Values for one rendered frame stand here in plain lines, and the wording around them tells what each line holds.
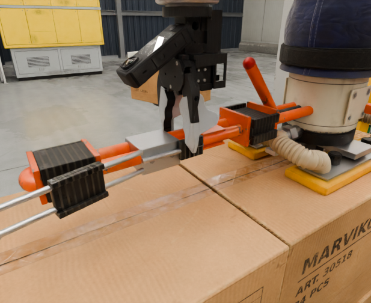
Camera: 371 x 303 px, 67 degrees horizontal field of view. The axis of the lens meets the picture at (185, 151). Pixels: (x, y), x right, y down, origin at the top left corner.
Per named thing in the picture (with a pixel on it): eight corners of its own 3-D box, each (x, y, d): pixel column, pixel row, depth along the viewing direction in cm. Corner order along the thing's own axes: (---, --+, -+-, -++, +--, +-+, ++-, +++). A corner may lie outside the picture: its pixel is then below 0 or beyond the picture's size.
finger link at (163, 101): (190, 131, 54) (200, 89, 48) (162, 138, 51) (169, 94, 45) (181, 122, 56) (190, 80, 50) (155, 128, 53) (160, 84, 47)
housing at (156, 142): (162, 150, 52) (160, 127, 50) (181, 165, 47) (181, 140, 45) (125, 160, 48) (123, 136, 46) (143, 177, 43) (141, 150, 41)
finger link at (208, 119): (227, 146, 45) (218, 88, 44) (196, 156, 42) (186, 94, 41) (216, 146, 48) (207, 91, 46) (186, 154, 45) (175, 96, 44)
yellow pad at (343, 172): (363, 141, 80) (368, 125, 78) (403, 154, 72) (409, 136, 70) (283, 176, 63) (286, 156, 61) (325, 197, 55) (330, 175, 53)
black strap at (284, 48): (315, 54, 79) (318, 39, 78) (410, 64, 62) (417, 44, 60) (258, 61, 68) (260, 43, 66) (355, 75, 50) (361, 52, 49)
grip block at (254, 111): (244, 125, 64) (246, 99, 61) (279, 139, 56) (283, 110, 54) (215, 133, 60) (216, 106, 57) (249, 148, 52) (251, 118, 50)
